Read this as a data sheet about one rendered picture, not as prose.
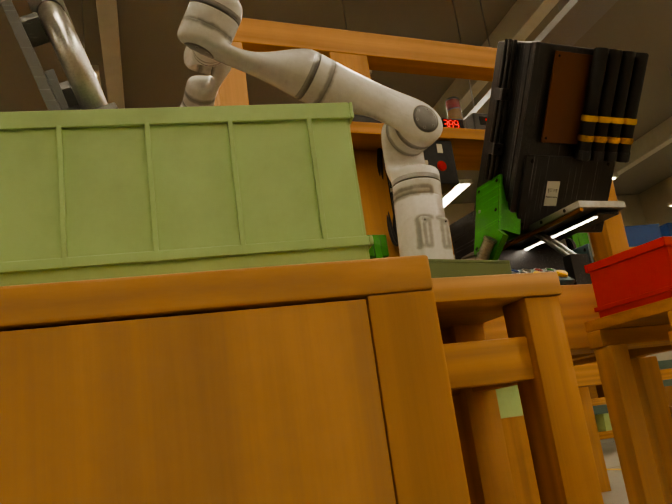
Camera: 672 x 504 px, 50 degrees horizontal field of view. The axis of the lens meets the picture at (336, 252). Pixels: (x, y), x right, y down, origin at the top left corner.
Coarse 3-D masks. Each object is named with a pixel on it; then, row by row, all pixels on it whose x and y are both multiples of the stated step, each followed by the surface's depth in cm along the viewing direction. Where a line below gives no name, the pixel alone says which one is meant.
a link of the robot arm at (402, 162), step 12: (384, 132) 138; (396, 132) 135; (384, 144) 138; (396, 144) 136; (384, 156) 138; (396, 156) 138; (408, 156) 138; (420, 156) 140; (396, 168) 134; (408, 168) 132; (420, 168) 131; (432, 168) 133; (396, 180) 133
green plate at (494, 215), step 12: (492, 180) 201; (480, 192) 205; (492, 192) 199; (504, 192) 198; (480, 204) 204; (492, 204) 198; (504, 204) 197; (480, 216) 202; (492, 216) 196; (504, 216) 196; (516, 216) 197; (480, 228) 201; (492, 228) 195; (504, 228) 195; (516, 228) 196; (480, 240) 199
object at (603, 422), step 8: (592, 392) 967; (600, 392) 994; (592, 400) 957; (600, 400) 954; (600, 416) 965; (608, 416) 961; (600, 424) 966; (608, 424) 958; (600, 432) 946; (608, 432) 949
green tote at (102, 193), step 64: (0, 128) 66; (64, 128) 68; (128, 128) 69; (192, 128) 70; (256, 128) 72; (320, 128) 73; (0, 192) 65; (64, 192) 66; (128, 192) 67; (192, 192) 68; (256, 192) 70; (320, 192) 71; (0, 256) 63; (64, 256) 64; (128, 256) 65; (192, 256) 66; (256, 256) 68; (320, 256) 69
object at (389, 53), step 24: (240, 24) 223; (264, 24) 227; (288, 24) 231; (264, 48) 227; (288, 48) 229; (312, 48) 232; (336, 48) 235; (360, 48) 239; (384, 48) 243; (408, 48) 248; (432, 48) 252; (456, 48) 257; (480, 48) 261; (408, 72) 255; (432, 72) 258; (456, 72) 260; (480, 72) 263
